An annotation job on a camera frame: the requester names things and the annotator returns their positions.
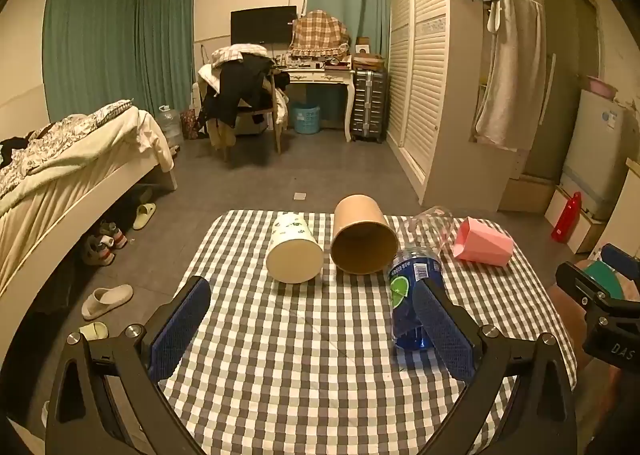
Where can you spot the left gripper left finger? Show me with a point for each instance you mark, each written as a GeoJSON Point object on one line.
{"type": "Point", "coordinates": [83, 417]}

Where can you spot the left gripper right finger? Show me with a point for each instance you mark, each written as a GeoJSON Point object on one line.
{"type": "Point", "coordinates": [539, 417]}

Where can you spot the blue plastic water bottle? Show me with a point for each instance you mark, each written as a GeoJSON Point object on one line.
{"type": "Point", "coordinates": [410, 266]}

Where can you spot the pink faceted cup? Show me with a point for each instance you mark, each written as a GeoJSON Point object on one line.
{"type": "Point", "coordinates": [480, 243]}

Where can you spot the clear glass cup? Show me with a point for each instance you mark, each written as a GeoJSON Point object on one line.
{"type": "Point", "coordinates": [432, 229]}

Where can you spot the white paper cup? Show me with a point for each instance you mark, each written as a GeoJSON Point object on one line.
{"type": "Point", "coordinates": [293, 254]}

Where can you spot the brown kraft paper cup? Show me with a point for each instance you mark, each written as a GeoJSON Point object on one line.
{"type": "Point", "coordinates": [363, 242]}

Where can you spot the red thermos bottle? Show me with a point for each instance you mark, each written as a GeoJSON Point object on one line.
{"type": "Point", "coordinates": [567, 219]}

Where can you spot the sneaker under bed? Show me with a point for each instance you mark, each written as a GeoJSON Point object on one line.
{"type": "Point", "coordinates": [99, 245]}

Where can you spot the white refrigerator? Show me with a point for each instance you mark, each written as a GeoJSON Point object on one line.
{"type": "Point", "coordinates": [605, 135]}

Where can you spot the white slipper by bed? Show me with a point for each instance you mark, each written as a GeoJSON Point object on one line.
{"type": "Point", "coordinates": [144, 214]}

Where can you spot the bed with beige bedding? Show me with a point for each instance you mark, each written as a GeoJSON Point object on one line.
{"type": "Point", "coordinates": [56, 187]}

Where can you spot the hanging white towel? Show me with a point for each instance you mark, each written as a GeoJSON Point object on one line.
{"type": "Point", "coordinates": [510, 111]}

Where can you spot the pink basin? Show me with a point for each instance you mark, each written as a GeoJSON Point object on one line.
{"type": "Point", "coordinates": [599, 87]}

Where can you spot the large clear water jug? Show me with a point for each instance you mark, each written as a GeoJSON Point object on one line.
{"type": "Point", "coordinates": [170, 122]}

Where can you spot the silver black suitcase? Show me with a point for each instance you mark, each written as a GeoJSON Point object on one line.
{"type": "Point", "coordinates": [369, 110]}

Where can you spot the chair piled with clothes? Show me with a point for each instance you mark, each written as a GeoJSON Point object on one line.
{"type": "Point", "coordinates": [241, 79]}

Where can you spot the blue laundry basket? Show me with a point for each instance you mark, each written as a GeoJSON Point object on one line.
{"type": "Point", "coordinates": [306, 119]}

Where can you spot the white louvered wardrobe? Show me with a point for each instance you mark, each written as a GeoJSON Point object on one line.
{"type": "Point", "coordinates": [434, 63]}

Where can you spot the green curtain left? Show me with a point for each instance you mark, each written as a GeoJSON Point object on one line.
{"type": "Point", "coordinates": [97, 51]}

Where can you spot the white desk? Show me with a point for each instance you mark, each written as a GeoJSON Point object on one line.
{"type": "Point", "coordinates": [329, 76]}

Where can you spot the black television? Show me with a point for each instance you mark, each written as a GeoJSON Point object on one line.
{"type": "Point", "coordinates": [263, 25]}

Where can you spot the plaid blanket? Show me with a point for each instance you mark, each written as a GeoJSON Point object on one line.
{"type": "Point", "coordinates": [319, 35]}

